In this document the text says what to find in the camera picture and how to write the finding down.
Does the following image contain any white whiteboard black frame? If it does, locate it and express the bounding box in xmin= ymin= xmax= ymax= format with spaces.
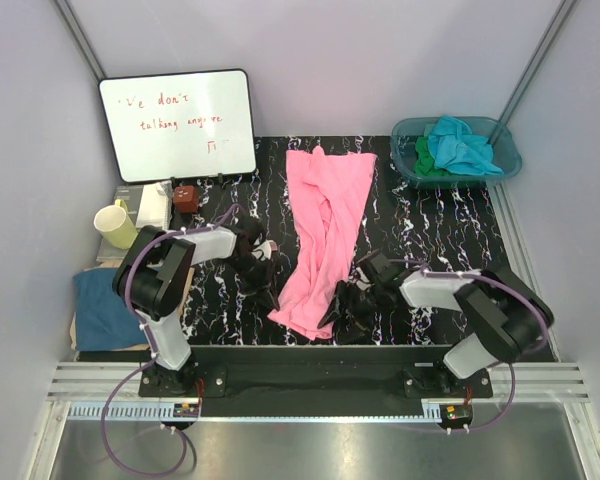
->
xmin=99 ymin=69 xmax=256 ymax=183

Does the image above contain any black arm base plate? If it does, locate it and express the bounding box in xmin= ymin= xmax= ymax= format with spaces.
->
xmin=139 ymin=346 xmax=493 ymax=421

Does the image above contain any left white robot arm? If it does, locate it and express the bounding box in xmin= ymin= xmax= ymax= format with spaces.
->
xmin=112 ymin=215 xmax=280 ymax=396

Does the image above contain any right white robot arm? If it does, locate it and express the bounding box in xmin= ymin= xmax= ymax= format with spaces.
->
xmin=318 ymin=251 xmax=554 ymax=397

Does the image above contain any teal plastic basin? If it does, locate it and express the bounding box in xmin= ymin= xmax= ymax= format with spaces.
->
xmin=391 ymin=116 xmax=522 ymax=190

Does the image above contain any turquoise t shirt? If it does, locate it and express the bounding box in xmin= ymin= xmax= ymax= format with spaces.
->
xmin=427 ymin=116 xmax=504 ymax=176

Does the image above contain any purple cable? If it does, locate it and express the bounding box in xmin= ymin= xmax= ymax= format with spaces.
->
xmin=102 ymin=202 xmax=244 ymax=476
xmin=389 ymin=257 xmax=551 ymax=434

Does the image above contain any pink t shirt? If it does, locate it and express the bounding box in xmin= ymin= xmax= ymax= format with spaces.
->
xmin=268 ymin=146 xmax=376 ymax=341

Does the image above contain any grey white booklet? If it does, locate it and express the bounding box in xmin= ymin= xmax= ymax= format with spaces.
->
xmin=96 ymin=182 xmax=172 ymax=262

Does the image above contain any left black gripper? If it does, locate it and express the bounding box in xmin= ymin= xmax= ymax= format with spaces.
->
xmin=224 ymin=253 xmax=280 ymax=311

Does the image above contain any green t shirt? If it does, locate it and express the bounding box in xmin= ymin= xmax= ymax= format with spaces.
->
xmin=414 ymin=136 xmax=451 ymax=177

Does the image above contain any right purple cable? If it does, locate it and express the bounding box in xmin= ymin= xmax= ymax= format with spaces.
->
xmin=389 ymin=257 xmax=551 ymax=434

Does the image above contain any dark red small box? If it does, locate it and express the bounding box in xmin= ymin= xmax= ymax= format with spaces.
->
xmin=173 ymin=185 xmax=199 ymax=214

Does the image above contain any white slotted cable duct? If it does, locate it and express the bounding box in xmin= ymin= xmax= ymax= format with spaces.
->
xmin=68 ymin=402 xmax=451 ymax=422

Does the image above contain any yellow green mug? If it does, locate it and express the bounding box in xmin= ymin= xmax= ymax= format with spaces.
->
xmin=93 ymin=199 xmax=137 ymax=250

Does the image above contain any black marbled table mat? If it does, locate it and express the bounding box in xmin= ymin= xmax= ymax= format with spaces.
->
xmin=181 ymin=136 xmax=509 ymax=345

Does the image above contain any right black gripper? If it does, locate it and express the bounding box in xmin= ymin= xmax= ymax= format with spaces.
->
xmin=317 ymin=279 xmax=386 ymax=346

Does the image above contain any folded blue t shirt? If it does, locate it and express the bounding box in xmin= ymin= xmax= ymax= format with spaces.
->
xmin=73 ymin=268 xmax=151 ymax=352

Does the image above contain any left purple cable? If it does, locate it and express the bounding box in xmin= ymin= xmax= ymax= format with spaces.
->
xmin=102 ymin=202 xmax=244 ymax=476

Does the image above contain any aluminium extrusion rail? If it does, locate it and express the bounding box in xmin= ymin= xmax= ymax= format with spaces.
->
xmin=47 ymin=363 xmax=591 ymax=404

